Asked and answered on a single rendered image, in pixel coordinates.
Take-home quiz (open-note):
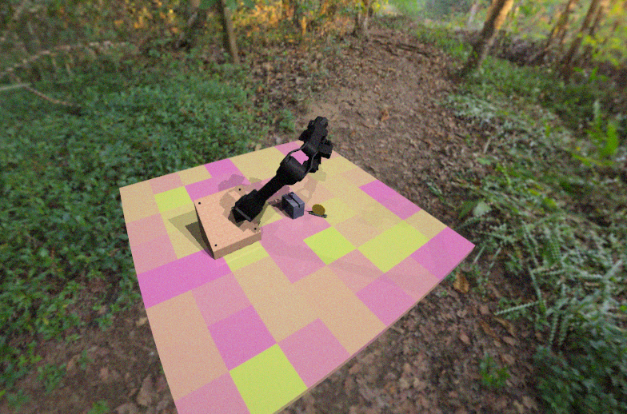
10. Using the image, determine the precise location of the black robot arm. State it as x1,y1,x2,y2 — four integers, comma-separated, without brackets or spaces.
231,116,333,223

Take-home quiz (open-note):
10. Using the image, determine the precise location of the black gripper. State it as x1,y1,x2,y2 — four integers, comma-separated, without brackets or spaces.
302,138,327,173

